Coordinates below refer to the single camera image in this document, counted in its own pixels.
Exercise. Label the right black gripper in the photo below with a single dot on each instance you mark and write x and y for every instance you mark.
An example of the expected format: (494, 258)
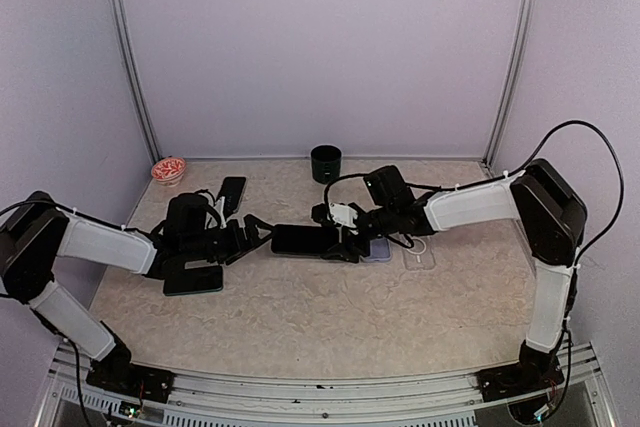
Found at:
(342, 252)

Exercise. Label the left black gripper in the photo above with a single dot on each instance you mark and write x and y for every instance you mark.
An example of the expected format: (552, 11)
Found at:
(240, 246)

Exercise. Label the black phone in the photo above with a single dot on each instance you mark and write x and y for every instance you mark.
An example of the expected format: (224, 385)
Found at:
(233, 185)
(303, 240)
(194, 281)

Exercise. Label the black phone top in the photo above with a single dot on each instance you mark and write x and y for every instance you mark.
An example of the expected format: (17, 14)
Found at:
(303, 240)

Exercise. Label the lavender phone case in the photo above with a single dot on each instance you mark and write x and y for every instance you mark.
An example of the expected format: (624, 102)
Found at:
(379, 251)

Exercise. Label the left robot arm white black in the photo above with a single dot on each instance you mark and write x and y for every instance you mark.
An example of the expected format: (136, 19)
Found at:
(37, 231)

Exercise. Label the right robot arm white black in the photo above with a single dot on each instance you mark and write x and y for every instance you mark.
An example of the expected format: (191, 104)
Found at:
(551, 213)

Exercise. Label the black phone bottom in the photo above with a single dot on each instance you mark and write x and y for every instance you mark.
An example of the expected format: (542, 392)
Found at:
(194, 281)

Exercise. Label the clear phone case right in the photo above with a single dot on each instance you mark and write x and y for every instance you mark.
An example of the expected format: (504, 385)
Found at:
(419, 257)

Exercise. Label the dark green mug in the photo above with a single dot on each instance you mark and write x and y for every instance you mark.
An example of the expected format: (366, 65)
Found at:
(325, 163)

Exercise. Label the red white patterned bowl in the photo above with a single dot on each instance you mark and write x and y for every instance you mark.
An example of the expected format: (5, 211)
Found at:
(169, 171)

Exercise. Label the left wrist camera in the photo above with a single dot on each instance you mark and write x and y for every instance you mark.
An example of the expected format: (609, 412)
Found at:
(226, 207)

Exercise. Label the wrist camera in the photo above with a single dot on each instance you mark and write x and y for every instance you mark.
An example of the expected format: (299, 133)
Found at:
(226, 207)
(337, 215)

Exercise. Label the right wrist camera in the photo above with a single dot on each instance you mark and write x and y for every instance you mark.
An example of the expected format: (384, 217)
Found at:
(337, 215)

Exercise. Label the front aluminium rail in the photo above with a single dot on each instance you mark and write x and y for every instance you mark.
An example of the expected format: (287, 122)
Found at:
(441, 399)

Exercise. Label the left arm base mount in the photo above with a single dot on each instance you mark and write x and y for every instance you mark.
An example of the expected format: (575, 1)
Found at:
(141, 382)

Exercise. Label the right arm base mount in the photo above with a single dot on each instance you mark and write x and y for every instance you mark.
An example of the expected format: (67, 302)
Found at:
(512, 380)

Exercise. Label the left aluminium frame post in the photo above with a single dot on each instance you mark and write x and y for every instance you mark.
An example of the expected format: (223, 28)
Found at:
(133, 80)

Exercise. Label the aluminium frame post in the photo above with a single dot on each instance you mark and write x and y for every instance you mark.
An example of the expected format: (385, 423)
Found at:
(516, 58)
(133, 80)

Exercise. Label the right aluminium frame post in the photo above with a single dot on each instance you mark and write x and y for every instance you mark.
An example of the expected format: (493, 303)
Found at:
(516, 58)

